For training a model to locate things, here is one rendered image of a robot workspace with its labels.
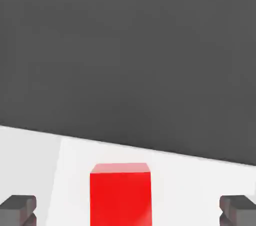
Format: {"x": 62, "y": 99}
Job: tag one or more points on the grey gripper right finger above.
{"x": 239, "y": 210}

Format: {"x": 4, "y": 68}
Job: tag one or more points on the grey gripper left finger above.
{"x": 17, "y": 209}

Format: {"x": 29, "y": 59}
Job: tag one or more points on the small red cube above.
{"x": 120, "y": 198}

